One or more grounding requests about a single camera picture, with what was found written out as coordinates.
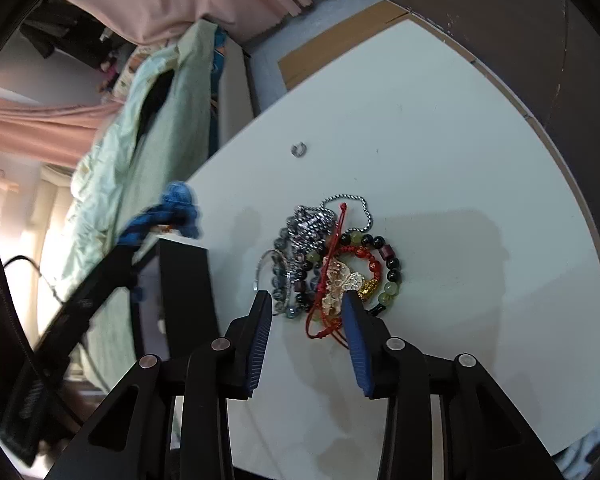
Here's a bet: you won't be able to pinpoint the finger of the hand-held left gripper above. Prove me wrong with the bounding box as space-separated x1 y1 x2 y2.
117 180 203 248

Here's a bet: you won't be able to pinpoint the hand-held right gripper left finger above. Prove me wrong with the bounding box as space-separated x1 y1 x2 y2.
45 290 273 480

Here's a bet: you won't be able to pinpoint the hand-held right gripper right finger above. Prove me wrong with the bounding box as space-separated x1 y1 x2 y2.
341 291 566 480

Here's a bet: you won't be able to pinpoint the grey bead bracelet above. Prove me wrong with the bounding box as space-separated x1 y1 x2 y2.
269 227 306 321

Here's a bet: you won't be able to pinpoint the gold butterfly pendant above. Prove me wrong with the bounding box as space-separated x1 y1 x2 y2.
322 257 366 318

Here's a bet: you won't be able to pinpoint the thin silver bangle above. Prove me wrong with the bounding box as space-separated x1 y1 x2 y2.
254 247 291 317

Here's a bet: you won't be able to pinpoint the pile of bead bracelets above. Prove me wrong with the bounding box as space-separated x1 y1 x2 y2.
295 230 403 318

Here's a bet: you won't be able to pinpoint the black jewelry box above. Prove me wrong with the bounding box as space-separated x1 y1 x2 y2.
139 237 221 361

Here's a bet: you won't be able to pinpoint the red bead bracelet gold charm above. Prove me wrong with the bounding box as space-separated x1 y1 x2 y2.
336 244 383 303

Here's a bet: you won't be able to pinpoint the chunky silver chain bracelet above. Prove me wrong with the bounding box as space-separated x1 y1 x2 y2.
287 204 333 256

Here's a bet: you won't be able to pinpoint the red cord bracelet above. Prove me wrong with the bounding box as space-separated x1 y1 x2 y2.
305 202 353 350

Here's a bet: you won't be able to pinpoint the silver ball chain necklace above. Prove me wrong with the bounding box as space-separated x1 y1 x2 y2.
320 193 376 236

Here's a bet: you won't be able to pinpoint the light green duvet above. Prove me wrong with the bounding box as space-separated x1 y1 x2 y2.
62 47 181 281

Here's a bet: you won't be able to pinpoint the bed with green sheet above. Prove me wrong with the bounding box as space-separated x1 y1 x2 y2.
35 20 261 396

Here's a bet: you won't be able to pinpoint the black garment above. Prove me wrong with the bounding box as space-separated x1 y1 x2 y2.
137 70 176 136

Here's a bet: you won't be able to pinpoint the printed pillow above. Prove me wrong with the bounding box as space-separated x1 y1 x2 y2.
115 45 153 98

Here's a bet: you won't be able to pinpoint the pile of stuffed toys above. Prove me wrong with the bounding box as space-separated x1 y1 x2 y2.
97 52 123 93

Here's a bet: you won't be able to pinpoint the gathered pink curtain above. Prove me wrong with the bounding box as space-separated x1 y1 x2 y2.
0 82 126 166

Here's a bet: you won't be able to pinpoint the brown cardboard sheet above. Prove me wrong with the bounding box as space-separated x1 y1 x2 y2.
277 0 600 271

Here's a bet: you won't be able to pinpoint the hanging dark clothes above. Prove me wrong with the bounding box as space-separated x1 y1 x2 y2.
20 7 111 68

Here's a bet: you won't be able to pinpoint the white shoe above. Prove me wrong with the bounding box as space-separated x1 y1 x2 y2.
552 422 600 480

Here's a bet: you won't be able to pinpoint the thin black cable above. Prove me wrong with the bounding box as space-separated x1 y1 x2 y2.
2 255 61 306

